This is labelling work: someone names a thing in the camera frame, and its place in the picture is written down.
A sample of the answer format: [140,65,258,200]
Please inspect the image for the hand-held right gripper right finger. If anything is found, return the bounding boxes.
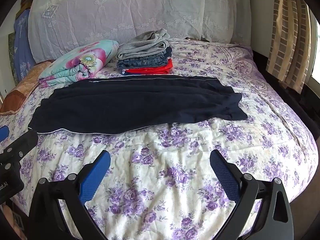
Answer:
[209,149,294,240]

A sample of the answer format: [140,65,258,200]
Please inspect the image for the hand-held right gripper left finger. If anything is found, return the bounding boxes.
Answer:
[27,150,111,240]

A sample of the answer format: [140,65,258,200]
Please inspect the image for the navy blue pants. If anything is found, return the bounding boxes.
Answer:
[28,74,248,134]

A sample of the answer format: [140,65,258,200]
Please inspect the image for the folded grey pants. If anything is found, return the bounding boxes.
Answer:
[117,29,171,60]

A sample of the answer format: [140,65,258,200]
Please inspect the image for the orange brown pillow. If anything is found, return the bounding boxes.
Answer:
[0,60,56,117]

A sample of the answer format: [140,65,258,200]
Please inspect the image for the purple floral bedspread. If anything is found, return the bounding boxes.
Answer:
[0,39,319,240]

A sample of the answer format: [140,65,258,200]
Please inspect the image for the folded floral quilt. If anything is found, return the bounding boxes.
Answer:
[38,40,120,88]

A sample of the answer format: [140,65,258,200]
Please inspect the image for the folded red garment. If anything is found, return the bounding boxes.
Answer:
[122,59,174,76]

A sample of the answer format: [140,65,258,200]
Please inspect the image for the folded blue jeans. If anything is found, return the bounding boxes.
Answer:
[117,47,173,69]

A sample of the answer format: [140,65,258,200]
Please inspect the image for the beige checked curtain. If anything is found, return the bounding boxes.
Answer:
[265,0,312,93]

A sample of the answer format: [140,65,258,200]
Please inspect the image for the window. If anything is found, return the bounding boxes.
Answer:
[310,17,320,78]

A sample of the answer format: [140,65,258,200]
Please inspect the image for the white floral pillow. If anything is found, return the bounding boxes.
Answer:
[28,0,252,63]

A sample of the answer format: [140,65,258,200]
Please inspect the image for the dark bed frame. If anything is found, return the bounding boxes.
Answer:
[251,49,320,142]

